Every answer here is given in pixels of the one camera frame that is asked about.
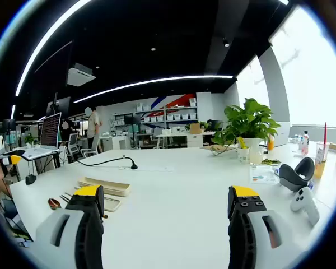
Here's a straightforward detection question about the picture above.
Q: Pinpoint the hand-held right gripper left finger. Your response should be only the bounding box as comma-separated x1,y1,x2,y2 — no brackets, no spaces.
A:
35,184,106,269

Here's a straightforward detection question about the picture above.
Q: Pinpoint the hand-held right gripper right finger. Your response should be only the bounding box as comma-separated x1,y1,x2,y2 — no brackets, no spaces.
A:
227,184,306,269

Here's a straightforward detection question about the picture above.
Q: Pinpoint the translucent cutlery case lid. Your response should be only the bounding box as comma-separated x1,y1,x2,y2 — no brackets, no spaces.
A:
72,187,122,212

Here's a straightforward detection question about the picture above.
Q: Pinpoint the wooden spoon utensil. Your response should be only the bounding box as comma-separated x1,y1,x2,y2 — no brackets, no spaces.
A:
48,197,109,220

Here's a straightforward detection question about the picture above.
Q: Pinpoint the beige cutlery case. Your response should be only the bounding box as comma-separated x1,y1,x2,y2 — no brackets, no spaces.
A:
77,176,131,197

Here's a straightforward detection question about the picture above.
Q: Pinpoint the open laptop on stand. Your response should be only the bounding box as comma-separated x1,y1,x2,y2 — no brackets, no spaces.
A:
22,112,63,161

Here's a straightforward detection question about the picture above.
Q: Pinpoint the printed paper leaflet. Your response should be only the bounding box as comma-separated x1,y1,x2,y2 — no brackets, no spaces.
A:
250,165,280,185

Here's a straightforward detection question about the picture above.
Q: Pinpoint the black monitor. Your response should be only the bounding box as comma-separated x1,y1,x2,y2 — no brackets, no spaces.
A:
45,96,72,117

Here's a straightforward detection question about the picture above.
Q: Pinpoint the white hand controller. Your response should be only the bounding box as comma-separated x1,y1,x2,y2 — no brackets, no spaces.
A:
290,187,321,226

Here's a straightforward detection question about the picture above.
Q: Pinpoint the grey headset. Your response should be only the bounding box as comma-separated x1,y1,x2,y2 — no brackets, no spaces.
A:
278,156,316,194

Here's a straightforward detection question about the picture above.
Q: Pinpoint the white patterned cup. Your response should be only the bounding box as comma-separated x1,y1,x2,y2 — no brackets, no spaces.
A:
235,147,250,164

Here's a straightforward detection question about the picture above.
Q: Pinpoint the white office chair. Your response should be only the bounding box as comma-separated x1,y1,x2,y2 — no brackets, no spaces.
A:
80,136,100,159

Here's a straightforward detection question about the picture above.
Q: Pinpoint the white table power strip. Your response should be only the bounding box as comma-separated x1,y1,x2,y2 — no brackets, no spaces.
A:
118,165,175,173

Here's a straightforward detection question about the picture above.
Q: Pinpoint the white ceiling air conditioner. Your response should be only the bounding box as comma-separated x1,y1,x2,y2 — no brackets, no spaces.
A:
66,62,97,86

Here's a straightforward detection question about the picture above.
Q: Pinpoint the white box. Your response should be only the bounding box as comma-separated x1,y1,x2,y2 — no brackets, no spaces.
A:
273,121,292,147

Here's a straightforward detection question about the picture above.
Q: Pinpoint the plastic drink cup with straw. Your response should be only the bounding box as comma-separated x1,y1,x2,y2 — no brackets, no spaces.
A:
314,122,330,179

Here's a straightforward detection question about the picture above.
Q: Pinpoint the clear drink bottle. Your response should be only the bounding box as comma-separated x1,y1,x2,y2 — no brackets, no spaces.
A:
301,131,310,156

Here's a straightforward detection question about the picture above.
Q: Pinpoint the green potted plant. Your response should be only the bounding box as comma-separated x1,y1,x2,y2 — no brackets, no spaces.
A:
211,97,283,165

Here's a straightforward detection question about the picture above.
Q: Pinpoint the shelving with white bins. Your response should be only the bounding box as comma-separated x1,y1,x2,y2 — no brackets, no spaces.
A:
113,98,199,134

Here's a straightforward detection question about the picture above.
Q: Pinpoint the black gooseneck cable socket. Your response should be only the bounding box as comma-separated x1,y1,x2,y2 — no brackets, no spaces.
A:
76,156,139,170

